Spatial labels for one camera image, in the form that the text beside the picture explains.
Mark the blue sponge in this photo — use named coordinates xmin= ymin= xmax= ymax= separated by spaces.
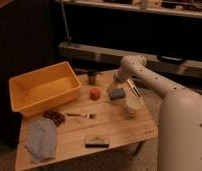
xmin=109 ymin=88 xmax=126 ymax=100

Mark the yellow plastic tray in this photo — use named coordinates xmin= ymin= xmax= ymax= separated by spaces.
xmin=9 ymin=62 xmax=81 ymax=118

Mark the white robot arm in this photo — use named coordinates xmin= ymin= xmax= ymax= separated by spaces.
xmin=108 ymin=55 xmax=202 ymax=171

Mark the red block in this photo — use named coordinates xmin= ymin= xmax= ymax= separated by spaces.
xmin=90 ymin=88 xmax=101 ymax=100

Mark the dark cup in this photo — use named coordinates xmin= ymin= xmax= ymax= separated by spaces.
xmin=87 ymin=70 xmax=101 ymax=85

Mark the white bowl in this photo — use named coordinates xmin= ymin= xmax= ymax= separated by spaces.
xmin=125 ymin=96 xmax=143 ymax=117

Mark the wooden table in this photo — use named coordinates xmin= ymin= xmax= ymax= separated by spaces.
xmin=15 ymin=70 xmax=158 ymax=171

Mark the silver fork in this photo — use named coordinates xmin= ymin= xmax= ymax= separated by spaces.
xmin=66 ymin=114 xmax=96 ymax=119

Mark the low wooden shelf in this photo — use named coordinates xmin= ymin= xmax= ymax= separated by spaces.
xmin=58 ymin=42 xmax=202 ymax=79

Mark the black rectangular eraser block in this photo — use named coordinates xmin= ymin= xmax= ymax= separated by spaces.
xmin=85 ymin=135 xmax=109 ymax=148

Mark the black remote on shelf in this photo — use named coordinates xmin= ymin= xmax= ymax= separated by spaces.
xmin=157 ymin=56 xmax=186 ymax=65

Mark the dark brown cluster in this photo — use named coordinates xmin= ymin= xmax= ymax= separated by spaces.
xmin=43 ymin=111 xmax=66 ymax=126

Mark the grey blue cloth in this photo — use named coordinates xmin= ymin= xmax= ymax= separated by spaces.
xmin=25 ymin=118 xmax=57 ymax=163

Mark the thin metal pole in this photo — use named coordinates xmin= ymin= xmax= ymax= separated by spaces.
xmin=60 ymin=0 xmax=72 ymax=46

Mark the upper shelf board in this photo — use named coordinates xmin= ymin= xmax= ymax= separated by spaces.
xmin=55 ymin=0 xmax=202 ymax=19

